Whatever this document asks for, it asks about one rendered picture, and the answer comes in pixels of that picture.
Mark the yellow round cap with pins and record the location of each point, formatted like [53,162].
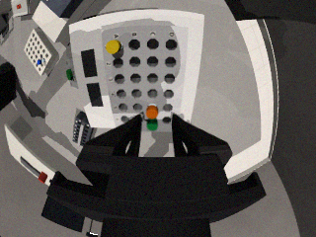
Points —
[113,46]

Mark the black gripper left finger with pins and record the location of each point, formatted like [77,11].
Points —
[116,140]

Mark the white tube rack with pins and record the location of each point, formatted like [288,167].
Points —
[42,49]

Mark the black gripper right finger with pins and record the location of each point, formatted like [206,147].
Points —
[197,141]

